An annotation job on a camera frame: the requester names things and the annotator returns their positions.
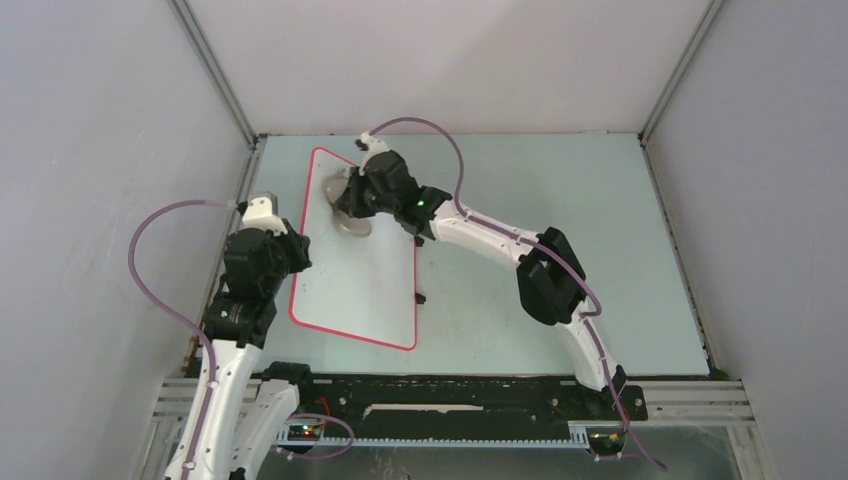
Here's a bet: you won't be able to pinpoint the pink-framed whiteboard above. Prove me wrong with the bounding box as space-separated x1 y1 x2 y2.
289 147 418 351

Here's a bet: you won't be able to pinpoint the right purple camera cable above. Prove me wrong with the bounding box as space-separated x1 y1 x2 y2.
367 117 669 473

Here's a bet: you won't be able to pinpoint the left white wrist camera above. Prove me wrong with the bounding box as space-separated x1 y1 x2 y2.
237 192 289 236

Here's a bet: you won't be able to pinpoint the purple camera cable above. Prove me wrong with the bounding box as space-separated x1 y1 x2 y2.
367 117 669 473
127 199 241 480

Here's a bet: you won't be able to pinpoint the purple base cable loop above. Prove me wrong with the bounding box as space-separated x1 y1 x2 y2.
278 413 358 462

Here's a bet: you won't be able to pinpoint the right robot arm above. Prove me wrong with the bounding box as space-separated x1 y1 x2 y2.
325 150 626 418

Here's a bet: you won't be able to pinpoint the left corner aluminium post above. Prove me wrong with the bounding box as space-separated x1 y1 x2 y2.
168 0 260 148

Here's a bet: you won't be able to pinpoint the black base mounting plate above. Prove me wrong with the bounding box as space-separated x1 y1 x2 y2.
299 374 648 443

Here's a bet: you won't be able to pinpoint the corner aluminium post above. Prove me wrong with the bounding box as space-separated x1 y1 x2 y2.
168 0 260 148
639 0 727 149

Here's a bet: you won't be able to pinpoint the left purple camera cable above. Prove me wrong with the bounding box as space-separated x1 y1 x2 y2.
127 199 241 480

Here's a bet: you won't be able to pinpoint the aluminium frame rail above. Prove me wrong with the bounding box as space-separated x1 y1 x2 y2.
148 380 757 452

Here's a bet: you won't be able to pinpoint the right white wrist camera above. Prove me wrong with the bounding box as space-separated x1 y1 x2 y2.
354 132 391 163

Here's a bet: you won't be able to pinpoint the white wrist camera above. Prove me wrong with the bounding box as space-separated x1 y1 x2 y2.
354 132 391 163
237 192 289 236

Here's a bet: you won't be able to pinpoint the right corner aluminium post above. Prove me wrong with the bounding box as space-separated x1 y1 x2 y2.
639 0 727 149

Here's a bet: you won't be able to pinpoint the grey mesh sponge eraser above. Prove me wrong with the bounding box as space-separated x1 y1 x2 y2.
322 167 372 238

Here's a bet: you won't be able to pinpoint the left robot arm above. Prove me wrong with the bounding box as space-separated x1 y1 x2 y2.
164 218 316 479

